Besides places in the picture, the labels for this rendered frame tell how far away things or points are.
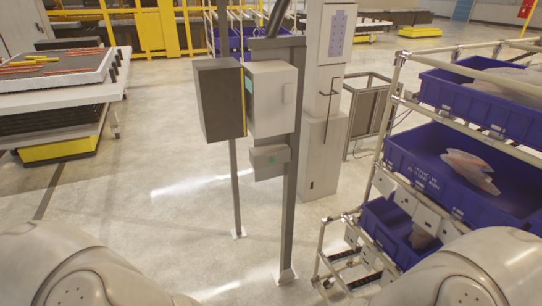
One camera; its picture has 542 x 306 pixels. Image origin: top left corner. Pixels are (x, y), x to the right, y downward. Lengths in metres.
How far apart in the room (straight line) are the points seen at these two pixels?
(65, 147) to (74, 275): 3.58
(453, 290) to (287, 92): 0.84
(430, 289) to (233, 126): 0.85
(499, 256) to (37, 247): 0.69
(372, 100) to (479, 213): 2.16
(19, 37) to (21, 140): 4.39
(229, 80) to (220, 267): 1.64
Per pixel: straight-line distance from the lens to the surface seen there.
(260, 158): 1.30
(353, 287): 1.78
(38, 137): 3.83
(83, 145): 3.95
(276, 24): 1.16
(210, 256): 2.39
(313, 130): 2.29
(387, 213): 1.76
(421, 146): 1.77
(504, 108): 1.17
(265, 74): 1.03
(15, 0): 7.87
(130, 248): 2.65
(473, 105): 1.22
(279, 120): 1.13
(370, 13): 13.61
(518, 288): 0.54
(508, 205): 1.56
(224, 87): 1.01
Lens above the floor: 1.90
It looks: 30 degrees down
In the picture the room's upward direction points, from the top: 1 degrees clockwise
